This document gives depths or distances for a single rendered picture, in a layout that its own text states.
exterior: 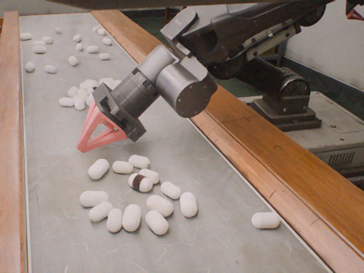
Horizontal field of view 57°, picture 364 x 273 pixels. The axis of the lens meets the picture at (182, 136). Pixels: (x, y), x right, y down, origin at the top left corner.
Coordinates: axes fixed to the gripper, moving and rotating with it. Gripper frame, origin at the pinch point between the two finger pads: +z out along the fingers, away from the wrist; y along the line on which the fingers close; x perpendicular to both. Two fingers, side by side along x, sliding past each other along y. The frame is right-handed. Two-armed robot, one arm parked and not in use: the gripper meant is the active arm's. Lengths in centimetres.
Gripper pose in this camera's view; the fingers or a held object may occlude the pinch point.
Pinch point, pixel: (83, 146)
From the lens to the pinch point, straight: 54.9
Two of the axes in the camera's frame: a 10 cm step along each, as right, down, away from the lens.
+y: 3.9, 4.8, -7.9
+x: 5.8, 5.3, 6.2
